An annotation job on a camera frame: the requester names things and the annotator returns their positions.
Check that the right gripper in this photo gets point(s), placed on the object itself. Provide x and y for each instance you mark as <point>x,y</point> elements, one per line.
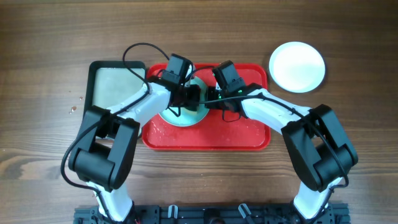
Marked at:
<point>210,92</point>

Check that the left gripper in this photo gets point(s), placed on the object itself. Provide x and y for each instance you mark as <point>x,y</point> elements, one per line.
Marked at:
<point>193,101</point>

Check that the light blue plate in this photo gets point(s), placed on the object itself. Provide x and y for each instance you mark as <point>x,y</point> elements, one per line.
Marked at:
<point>188,118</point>

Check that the white round plate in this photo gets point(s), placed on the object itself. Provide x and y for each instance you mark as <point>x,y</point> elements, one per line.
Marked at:
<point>297,67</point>

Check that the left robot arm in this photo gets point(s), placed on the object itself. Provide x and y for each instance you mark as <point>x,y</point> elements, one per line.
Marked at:
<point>101,156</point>

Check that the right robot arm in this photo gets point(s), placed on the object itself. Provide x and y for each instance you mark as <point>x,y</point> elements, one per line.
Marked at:
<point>318,146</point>

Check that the red plastic tray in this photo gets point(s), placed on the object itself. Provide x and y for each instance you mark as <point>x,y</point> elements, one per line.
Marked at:
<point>217,131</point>

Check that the black water tray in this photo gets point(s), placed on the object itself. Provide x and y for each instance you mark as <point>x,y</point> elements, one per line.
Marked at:
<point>111,82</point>

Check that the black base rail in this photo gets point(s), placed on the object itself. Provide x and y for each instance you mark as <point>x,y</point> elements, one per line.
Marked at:
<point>264,214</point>

